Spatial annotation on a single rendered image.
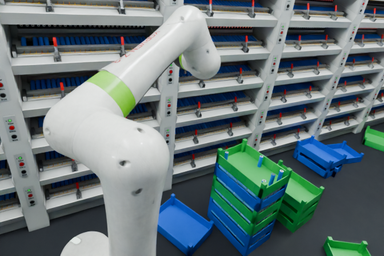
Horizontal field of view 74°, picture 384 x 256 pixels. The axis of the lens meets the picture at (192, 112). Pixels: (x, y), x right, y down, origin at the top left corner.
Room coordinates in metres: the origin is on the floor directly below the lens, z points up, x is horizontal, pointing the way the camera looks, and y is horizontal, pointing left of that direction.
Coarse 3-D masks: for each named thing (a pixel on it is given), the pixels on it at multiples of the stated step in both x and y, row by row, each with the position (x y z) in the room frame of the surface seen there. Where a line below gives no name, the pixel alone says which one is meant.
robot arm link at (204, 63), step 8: (200, 48) 0.75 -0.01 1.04; (208, 48) 0.76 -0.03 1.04; (184, 56) 0.78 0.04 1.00; (192, 56) 0.75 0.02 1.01; (200, 56) 0.75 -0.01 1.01; (208, 56) 0.76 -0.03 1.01; (216, 56) 0.78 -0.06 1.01; (184, 64) 0.82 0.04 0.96; (192, 64) 0.76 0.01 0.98; (200, 64) 0.75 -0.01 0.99; (208, 64) 0.76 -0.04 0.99; (216, 64) 0.77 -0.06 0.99; (192, 72) 0.77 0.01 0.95; (200, 72) 0.76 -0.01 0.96; (208, 72) 0.76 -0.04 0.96; (216, 72) 0.78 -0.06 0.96
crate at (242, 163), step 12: (240, 144) 1.16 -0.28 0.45; (228, 156) 1.11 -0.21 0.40; (240, 156) 1.12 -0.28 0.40; (252, 156) 1.12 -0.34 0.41; (264, 156) 1.07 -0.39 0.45; (228, 168) 0.99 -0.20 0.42; (240, 168) 1.02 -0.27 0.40; (252, 168) 1.02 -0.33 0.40; (264, 168) 1.03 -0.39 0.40; (276, 168) 1.00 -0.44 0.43; (288, 168) 0.95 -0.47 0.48; (240, 180) 0.92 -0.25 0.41; (252, 180) 0.88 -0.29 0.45; (276, 180) 0.95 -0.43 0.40; (288, 180) 0.94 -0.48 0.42; (264, 192) 0.83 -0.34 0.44
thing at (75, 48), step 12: (24, 48) 0.98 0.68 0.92; (36, 48) 1.00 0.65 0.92; (48, 48) 1.02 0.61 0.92; (60, 48) 1.04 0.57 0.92; (72, 48) 1.06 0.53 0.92; (84, 48) 1.09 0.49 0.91; (96, 48) 1.11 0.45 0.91; (108, 48) 1.14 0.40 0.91; (120, 48) 1.17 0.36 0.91; (132, 48) 1.19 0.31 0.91
